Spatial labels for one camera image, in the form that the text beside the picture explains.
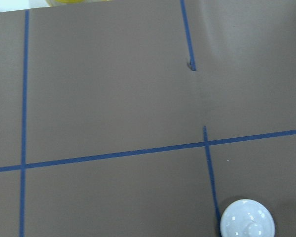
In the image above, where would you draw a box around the white ceramic lid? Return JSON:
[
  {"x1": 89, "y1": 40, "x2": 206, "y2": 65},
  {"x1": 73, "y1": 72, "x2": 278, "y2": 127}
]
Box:
[{"x1": 220, "y1": 199, "x2": 275, "y2": 237}]

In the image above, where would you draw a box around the yellow rimmed bowl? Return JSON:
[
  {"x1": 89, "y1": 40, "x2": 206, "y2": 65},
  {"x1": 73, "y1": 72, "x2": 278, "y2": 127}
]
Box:
[{"x1": 46, "y1": 0, "x2": 86, "y2": 6}]

